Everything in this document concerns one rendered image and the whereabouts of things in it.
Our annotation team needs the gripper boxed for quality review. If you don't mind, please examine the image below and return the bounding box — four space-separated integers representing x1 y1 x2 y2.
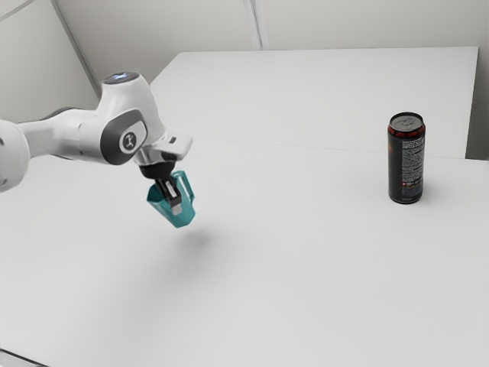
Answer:
138 151 184 216

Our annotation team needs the teal faceted mug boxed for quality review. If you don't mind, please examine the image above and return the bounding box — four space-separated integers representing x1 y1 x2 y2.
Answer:
146 171 197 229

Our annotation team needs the black drink can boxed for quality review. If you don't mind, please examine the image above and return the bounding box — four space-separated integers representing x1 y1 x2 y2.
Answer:
387 112 426 205

